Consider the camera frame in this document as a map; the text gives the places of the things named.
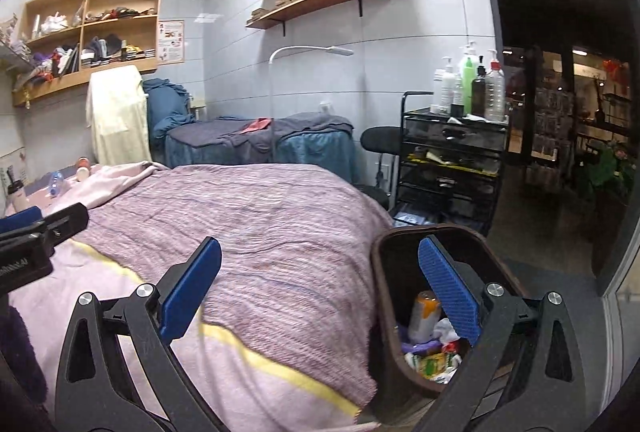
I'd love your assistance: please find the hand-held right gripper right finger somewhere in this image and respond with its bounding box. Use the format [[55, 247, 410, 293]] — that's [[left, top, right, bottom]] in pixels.
[[415, 234, 586, 432]]

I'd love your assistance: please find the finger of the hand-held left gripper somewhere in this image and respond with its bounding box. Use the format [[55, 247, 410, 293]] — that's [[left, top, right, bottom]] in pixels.
[[0, 206, 44, 235], [29, 203, 90, 247]]

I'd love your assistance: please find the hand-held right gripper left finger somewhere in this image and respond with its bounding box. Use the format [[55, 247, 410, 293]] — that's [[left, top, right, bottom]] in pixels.
[[55, 236, 224, 432]]

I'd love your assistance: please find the orange drink bottle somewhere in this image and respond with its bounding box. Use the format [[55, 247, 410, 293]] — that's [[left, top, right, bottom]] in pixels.
[[407, 290, 442, 344]]

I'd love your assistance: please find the white tissue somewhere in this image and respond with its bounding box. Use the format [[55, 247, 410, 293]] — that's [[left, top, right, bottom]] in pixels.
[[432, 317, 461, 344]]

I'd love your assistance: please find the brown plastic bin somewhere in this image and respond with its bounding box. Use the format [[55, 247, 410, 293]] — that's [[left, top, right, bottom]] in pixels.
[[371, 223, 527, 429]]

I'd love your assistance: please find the purple plastic bag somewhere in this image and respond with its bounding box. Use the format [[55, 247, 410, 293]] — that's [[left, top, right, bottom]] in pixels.
[[399, 324, 444, 356]]

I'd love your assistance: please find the green carton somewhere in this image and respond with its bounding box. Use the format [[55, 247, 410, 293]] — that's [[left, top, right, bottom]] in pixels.
[[416, 350, 462, 381]]

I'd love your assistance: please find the white tumbler with black lid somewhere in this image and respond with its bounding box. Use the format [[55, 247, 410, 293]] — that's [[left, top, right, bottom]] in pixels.
[[4, 166, 27, 213]]

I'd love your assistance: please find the pink blanket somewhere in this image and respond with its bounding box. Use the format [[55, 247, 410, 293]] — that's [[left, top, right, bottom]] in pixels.
[[7, 162, 362, 429]]

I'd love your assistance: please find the blue packet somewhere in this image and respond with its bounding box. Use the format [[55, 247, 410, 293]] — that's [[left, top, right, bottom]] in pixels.
[[392, 211, 436, 229]]

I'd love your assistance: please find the pale yellow towel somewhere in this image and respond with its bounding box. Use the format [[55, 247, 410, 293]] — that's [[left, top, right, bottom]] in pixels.
[[85, 64, 153, 169]]

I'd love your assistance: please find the black mesh cart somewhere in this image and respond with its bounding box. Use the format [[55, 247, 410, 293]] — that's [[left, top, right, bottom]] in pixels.
[[397, 91, 511, 233]]

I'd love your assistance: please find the blue cloth pile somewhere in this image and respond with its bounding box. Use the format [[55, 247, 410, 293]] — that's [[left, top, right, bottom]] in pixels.
[[142, 78, 194, 141]]

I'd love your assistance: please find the black stool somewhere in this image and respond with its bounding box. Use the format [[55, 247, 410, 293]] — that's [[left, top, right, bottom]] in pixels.
[[359, 125, 404, 209]]

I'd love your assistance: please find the red cloth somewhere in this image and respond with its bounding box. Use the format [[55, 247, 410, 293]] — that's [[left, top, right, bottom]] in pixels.
[[238, 117, 274, 135]]

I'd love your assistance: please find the massage bed with grey cover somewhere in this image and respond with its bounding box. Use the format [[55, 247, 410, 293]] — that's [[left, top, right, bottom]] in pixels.
[[164, 111, 359, 183]]

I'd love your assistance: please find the dark brown pump bottle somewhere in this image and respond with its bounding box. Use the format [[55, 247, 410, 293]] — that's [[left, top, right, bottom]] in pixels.
[[470, 56, 489, 119]]

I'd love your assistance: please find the potted plant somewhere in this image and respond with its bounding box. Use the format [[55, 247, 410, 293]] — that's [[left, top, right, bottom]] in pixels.
[[587, 144, 637, 209]]

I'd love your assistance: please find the clear bottle with red cap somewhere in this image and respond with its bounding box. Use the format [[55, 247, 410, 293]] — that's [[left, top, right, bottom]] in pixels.
[[484, 48, 506, 123]]

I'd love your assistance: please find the white floor lamp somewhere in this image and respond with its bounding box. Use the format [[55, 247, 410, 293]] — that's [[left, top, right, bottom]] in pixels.
[[268, 45, 355, 163]]

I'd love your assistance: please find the low wall poster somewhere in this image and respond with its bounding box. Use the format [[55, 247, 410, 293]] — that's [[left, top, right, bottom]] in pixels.
[[0, 150, 27, 185]]

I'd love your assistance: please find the wooden wall cubby shelf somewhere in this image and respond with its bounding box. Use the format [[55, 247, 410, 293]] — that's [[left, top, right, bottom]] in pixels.
[[12, 0, 165, 108]]

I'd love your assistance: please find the grey wall shelf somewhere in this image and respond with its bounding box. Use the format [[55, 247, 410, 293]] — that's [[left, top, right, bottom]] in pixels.
[[0, 14, 37, 76]]

